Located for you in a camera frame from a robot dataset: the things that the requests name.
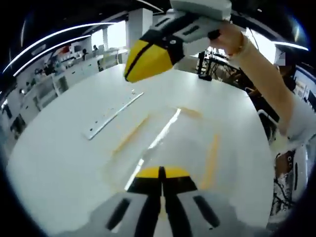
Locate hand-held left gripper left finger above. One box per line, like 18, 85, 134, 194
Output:
61, 166, 164, 237

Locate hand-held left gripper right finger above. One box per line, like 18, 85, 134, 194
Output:
160, 166, 249, 237

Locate clear storage box yellow latches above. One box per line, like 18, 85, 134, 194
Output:
100, 105, 224, 198

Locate person's right hand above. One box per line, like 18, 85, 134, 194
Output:
209, 21, 245, 56

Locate narrow white square pillar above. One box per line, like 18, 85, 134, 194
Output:
127, 7, 152, 64

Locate white flat metal bar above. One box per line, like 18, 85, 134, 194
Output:
82, 91, 145, 141

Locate row of white office desks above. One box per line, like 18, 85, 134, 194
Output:
0, 46, 129, 130

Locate ceiling light strip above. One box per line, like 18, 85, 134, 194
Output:
273, 40, 310, 52
12, 34, 92, 77
2, 22, 117, 74

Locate black office chair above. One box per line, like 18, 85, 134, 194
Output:
245, 86, 281, 125

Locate person's body in white shirt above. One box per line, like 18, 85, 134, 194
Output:
268, 97, 316, 225

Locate thin gold bracelet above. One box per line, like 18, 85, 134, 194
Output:
237, 31, 248, 56

